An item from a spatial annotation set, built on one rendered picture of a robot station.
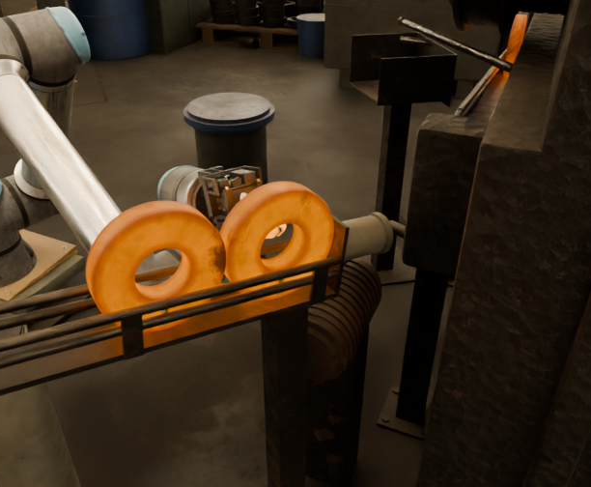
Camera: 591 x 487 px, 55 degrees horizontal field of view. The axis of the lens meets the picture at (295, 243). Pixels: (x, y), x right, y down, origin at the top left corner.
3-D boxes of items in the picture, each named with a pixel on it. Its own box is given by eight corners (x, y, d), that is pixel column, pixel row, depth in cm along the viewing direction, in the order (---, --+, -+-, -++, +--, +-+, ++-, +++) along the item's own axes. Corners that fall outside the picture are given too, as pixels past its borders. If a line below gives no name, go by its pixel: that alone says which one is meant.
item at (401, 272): (395, 240, 204) (418, 32, 165) (423, 282, 182) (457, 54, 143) (340, 245, 201) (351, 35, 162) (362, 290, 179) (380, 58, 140)
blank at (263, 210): (342, 182, 70) (327, 172, 73) (229, 201, 63) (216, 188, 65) (327, 285, 78) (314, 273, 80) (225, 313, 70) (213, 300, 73)
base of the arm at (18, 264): (-47, 273, 163) (-61, 246, 157) (10, 240, 176) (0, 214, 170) (-7, 297, 155) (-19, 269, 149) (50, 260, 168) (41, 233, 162)
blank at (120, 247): (230, 201, 63) (217, 189, 65) (86, 224, 55) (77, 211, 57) (225, 314, 70) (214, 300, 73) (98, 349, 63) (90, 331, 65)
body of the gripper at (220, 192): (213, 180, 74) (183, 174, 84) (226, 242, 77) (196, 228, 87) (265, 167, 78) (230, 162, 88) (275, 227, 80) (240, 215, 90)
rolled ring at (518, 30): (499, 86, 177) (511, 88, 176) (510, 29, 164) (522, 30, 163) (508, 60, 189) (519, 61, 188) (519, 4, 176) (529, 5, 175)
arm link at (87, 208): (-75, 16, 100) (134, 314, 85) (-4, 3, 107) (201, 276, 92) (-64, 66, 110) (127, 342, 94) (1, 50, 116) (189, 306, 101)
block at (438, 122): (473, 256, 95) (501, 118, 82) (465, 282, 88) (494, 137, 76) (410, 242, 98) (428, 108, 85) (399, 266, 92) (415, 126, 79)
